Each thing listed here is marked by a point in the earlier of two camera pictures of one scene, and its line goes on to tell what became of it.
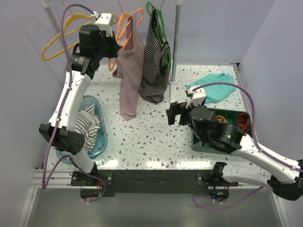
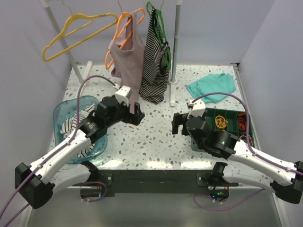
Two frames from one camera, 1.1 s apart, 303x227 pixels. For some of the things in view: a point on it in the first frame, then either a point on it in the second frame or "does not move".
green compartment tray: x=241 y=118 does not move
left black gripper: x=115 y=47 -> x=129 y=117
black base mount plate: x=94 y=183 does not move
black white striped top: x=155 y=72 does not move
